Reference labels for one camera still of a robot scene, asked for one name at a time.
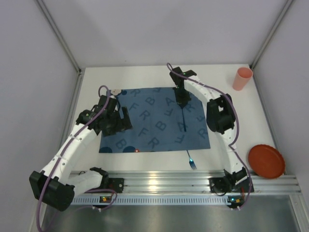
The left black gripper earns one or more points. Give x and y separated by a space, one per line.
119 124

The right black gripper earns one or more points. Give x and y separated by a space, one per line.
182 98

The blue lettered placemat cloth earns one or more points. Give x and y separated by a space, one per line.
157 123

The pink plastic cup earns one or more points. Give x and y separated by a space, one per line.
243 75

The blue metallic fork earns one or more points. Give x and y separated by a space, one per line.
191 161

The red plastic plate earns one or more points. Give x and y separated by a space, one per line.
266 161

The blue metallic spoon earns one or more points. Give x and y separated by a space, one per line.
184 124

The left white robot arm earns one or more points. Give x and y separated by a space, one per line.
53 184

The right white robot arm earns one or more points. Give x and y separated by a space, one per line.
222 119

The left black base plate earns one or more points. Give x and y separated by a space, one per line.
116 184

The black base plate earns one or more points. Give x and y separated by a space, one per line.
116 184
219 186

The aluminium mounting rail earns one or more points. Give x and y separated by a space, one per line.
197 182

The white slotted cable duct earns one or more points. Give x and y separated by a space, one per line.
157 200

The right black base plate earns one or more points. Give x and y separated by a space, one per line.
219 186

